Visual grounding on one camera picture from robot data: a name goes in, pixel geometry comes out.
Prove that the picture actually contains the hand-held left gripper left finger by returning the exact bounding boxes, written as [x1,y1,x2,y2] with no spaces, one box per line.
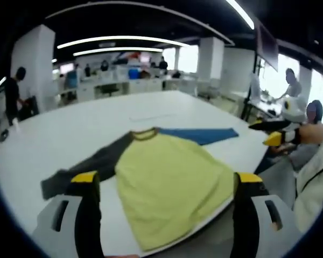
[33,170,104,258]

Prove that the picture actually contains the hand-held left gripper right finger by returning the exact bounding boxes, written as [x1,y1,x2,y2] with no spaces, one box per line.
[232,172,304,258]

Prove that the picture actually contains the yellow garment with dark sleeves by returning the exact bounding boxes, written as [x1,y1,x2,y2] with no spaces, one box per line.
[40,126,239,252]

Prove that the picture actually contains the row of white cabinets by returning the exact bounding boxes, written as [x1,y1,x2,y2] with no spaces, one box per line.
[59,64,198,103]

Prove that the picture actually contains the ceiling light strip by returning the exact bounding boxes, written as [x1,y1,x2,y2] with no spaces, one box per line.
[72,47,164,58]
[56,35,191,51]
[225,0,255,30]

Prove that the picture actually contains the black chair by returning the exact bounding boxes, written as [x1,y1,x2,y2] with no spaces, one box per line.
[18,96,40,120]

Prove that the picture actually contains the person's right hand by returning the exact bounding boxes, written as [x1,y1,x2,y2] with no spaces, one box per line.
[299,124,323,146]

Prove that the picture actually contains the hanging dark screen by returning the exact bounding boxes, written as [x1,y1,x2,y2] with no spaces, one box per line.
[255,21,280,72]

